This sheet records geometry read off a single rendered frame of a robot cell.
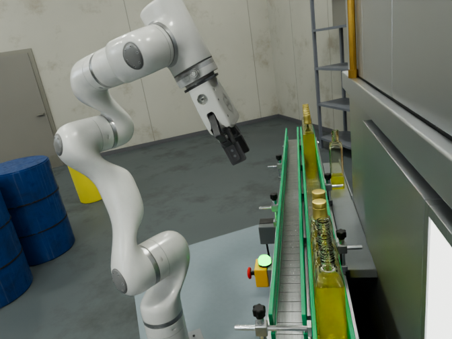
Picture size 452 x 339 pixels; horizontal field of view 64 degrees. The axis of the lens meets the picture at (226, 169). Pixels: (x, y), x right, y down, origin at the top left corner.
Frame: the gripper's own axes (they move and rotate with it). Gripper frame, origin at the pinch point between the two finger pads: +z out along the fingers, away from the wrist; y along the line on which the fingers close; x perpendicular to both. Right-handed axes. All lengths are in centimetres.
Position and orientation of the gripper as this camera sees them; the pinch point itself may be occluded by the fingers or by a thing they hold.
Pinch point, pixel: (237, 150)
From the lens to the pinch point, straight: 74.4
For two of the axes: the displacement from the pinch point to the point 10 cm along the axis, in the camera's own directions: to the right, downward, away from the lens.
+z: 4.7, 8.5, 2.3
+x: -8.6, 4.0, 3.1
